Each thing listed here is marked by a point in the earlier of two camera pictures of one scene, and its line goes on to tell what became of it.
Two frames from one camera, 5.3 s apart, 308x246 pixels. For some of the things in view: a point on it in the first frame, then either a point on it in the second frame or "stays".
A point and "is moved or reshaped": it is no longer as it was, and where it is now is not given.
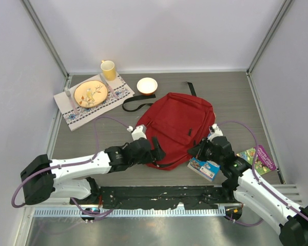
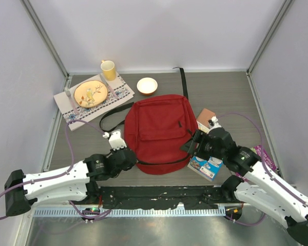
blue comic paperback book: [208, 169] stays
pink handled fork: [68, 93] stays
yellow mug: [109, 70] stays
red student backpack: [178, 121] is moved or reshaped
